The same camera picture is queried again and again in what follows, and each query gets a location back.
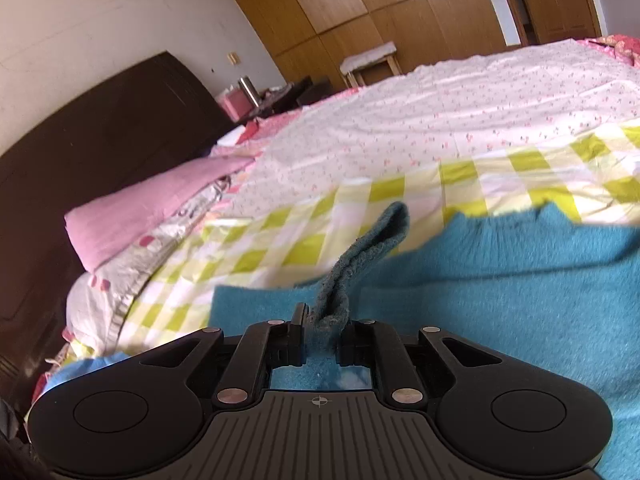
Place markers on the wooden stool with white cushion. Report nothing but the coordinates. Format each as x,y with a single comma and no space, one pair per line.
367,55

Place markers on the white floral bed sheet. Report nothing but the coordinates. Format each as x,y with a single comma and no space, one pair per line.
425,110

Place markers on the dark wooden nightstand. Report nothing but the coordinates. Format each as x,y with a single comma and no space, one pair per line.
282,102

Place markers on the pink patterned blanket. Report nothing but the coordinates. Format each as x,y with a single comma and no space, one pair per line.
620,45

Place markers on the pink pillow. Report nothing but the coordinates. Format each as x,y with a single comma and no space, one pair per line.
135,210

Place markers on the wooden wardrobe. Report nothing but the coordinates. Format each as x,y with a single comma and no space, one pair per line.
350,0

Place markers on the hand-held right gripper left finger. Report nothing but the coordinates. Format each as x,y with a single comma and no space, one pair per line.
296,341

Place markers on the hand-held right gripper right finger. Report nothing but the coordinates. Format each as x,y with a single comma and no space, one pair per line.
346,346

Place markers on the dark wooden headboard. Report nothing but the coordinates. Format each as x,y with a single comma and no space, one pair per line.
75,135

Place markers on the pink box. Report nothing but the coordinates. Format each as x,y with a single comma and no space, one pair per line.
233,107

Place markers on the wall outlet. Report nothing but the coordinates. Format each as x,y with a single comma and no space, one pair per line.
233,58

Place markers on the metal cup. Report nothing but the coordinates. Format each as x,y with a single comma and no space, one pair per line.
248,91

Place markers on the green checked bed sheet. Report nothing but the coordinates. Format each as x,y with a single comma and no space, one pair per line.
300,240

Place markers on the blue fluffy towel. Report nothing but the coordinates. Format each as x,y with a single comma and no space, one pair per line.
500,285

